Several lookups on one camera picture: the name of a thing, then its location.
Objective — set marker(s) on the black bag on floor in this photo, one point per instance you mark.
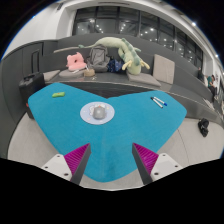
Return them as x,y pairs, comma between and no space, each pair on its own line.
203,126

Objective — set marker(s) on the grey computer mouse orange accents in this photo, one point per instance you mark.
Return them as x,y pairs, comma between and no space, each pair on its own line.
99,112

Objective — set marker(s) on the navy star-print cloth bag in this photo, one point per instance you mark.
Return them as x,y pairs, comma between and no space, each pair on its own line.
115,66

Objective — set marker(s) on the round cartoon print mouse pad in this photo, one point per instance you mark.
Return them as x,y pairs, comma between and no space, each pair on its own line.
86,115

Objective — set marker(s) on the flat grey seat cushion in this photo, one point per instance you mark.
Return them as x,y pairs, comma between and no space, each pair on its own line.
51,75
143,79

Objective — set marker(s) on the black hard case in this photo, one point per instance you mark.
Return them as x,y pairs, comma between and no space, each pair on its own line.
30,88

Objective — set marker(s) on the small green eraser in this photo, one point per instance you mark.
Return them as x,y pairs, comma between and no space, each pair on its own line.
58,94

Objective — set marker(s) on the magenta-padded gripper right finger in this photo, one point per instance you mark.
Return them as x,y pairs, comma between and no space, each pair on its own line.
164,165

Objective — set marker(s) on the blue-capped white marker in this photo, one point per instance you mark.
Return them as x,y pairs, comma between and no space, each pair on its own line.
160,101

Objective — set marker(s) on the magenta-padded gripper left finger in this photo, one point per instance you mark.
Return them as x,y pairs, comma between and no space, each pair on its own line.
60,165

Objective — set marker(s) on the person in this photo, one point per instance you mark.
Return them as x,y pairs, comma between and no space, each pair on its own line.
211,83

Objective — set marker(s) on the green dragon plush toy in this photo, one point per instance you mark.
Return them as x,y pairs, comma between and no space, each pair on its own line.
131,60

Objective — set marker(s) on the upright beige-grey square cushion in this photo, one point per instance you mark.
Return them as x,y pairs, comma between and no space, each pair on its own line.
164,69

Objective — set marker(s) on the grey backpack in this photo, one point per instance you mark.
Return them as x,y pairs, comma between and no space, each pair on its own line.
98,58

